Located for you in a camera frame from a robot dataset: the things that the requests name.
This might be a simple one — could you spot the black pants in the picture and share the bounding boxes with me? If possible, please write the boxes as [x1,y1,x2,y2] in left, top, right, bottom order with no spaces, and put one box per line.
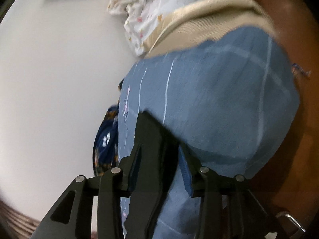
[123,110,204,239]

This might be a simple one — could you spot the beige curtain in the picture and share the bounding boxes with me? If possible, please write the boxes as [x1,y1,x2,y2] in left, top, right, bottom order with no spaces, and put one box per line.
[1,201,40,238]

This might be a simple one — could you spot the navy dog print blanket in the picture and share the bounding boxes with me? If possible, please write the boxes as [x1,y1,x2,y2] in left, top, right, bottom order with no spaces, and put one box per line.
[93,105,118,176]

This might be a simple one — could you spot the blue grid bedsheet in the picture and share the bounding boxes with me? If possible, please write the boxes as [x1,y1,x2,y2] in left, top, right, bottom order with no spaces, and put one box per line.
[117,26,301,239]

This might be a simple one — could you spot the beige mattress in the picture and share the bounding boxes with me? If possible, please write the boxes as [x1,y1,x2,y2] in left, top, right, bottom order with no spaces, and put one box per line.
[143,0,277,58]

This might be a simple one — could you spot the wooden bed frame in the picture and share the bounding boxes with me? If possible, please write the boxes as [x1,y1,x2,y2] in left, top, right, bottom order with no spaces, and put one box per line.
[224,0,319,239]

